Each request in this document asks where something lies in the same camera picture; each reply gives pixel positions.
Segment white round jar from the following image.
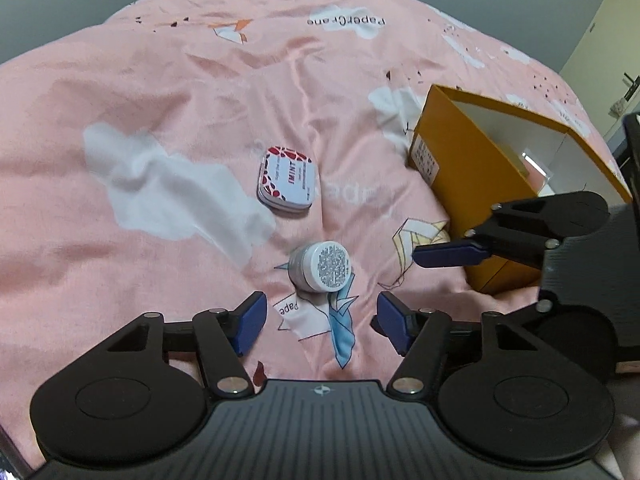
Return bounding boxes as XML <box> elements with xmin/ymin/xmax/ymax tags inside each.
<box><xmin>288</xmin><ymin>240</ymin><xmax>353</xmax><ymax>293</ymax></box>

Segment pale yellow door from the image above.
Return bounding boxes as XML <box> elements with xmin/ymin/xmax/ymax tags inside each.
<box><xmin>557</xmin><ymin>0</ymin><xmax>640</xmax><ymax>128</ymax></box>

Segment white red patterned tin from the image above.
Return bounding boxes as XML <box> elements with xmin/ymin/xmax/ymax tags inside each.
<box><xmin>256</xmin><ymin>145</ymin><xmax>321</xmax><ymax>217</ymax></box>

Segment orange cardboard box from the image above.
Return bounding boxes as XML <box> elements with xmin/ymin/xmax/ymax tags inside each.
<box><xmin>407</xmin><ymin>84</ymin><xmax>633</xmax><ymax>295</ymax></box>

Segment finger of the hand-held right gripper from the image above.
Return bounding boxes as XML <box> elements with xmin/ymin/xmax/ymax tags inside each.
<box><xmin>414</xmin><ymin>194</ymin><xmax>576</xmax><ymax>271</ymax></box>

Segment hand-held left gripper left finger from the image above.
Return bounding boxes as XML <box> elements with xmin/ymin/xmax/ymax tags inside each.
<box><xmin>95</xmin><ymin>291</ymin><xmax>267</xmax><ymax>397</ymax></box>

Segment pink printed blanket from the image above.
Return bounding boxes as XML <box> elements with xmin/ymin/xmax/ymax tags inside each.
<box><xmin>0</xmin><ymin>0</ymin><xmax>640</xmax><ymax>468</ymax></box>

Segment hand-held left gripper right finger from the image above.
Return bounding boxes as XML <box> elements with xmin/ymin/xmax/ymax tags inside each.
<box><xmin>371</xmin><ymin>291</ymin><xmax>543</xmax><ymax>397</ymax></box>

